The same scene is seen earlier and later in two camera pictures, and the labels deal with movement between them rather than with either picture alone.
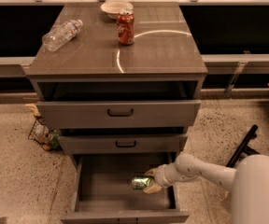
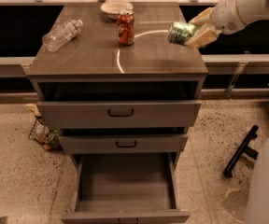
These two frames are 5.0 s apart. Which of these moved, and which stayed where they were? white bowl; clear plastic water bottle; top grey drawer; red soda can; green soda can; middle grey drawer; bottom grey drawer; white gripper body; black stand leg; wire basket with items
Moved: green soda can; white gripper body
Stayed: bottom grey drawer; wire basket with items; white bowl; clear plastic water bottle; black stand leg; middle grey drawer; red soda can; top grey drawer
